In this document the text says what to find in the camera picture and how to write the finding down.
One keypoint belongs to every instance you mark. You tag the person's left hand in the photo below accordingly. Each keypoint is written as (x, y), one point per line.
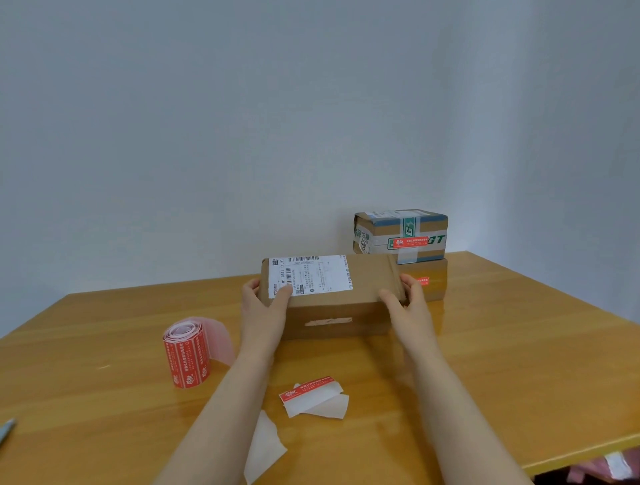
(262, 330)

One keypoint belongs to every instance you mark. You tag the person's right hand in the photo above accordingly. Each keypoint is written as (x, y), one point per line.
(415, 330)

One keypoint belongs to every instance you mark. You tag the single red label paper sticker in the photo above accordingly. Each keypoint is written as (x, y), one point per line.
(423, 281)
(411, 243)

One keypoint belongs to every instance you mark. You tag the cardboard box with torn tape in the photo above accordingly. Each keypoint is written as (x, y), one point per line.
(437, 280)

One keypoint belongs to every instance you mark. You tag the wide cardboard box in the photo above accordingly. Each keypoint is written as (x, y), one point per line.
(370, 280)

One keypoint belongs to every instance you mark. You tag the roll of red stickers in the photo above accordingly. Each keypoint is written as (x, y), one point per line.
(187, 360)

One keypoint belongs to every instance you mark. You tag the box with green GT tape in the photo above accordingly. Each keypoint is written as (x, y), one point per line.
(385, 227)

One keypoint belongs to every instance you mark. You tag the person's left forearm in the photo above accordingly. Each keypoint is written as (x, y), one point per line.
(220, 429)

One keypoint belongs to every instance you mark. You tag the person's right forearm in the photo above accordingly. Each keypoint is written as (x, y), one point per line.
(465, 429)

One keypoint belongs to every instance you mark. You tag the white tag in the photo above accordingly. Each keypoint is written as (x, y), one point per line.
(618, 465)

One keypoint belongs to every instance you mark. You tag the light blue pen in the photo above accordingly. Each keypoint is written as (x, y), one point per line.
(6, 430)

